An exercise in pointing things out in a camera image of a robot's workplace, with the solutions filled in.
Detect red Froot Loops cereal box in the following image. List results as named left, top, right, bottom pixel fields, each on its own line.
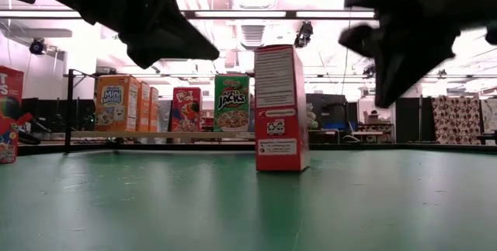
left=0, top=65, right=25, bottom=166
left=253, top=44, right=311, bottom=173
left=171, top=86, right=203, bottom=133

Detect green Apple Jacks cereal box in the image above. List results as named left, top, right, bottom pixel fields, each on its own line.
left=214, top=74, right=251, bottom=133

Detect black partition panel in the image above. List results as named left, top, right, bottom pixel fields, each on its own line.
left=395, top=97, right=433, bottom=143

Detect floral patterned curtain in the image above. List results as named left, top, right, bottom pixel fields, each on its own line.
left=431, top=95, right=482, bottom=145

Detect black background monitor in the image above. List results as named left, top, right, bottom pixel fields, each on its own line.
left=309, top=93, right=349, bottom=132

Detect pale green potted plant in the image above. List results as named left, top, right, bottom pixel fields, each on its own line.
left=308, top=102, right=318, bottom=130

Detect black overhead light beam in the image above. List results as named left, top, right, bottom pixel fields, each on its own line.
left=0, top=9, right=376, bottom=20

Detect black ceiling spotlight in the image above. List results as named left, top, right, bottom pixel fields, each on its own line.
left=29, top=37, right=48, bottom=57

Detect green table mat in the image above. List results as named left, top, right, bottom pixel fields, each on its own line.
left=0, top=149, right=497, bottom=251

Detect silver ceiling air duct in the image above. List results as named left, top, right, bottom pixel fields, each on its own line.
left=237, top=23, right=269, bottom=50

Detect black aluminium rig frame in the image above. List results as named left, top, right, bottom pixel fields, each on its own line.
left=17, top=141, right=497, bottom=155

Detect thin black shelf frame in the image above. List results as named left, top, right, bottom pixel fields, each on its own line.
left=64, top=68, right=98, bottom=154

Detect red cable connector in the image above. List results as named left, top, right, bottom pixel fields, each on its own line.
left=13, top=111, right=35, bottom=127

